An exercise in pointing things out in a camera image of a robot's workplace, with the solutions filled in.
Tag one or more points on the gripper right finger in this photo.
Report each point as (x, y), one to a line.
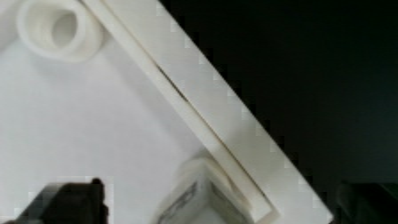
(366, 203)

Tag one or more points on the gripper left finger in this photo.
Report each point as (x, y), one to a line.
(67, 204)

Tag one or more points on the white square tabletop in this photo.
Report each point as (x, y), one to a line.
(87, 128)

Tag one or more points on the white right obstacle bar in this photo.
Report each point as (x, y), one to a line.
(222, 110)

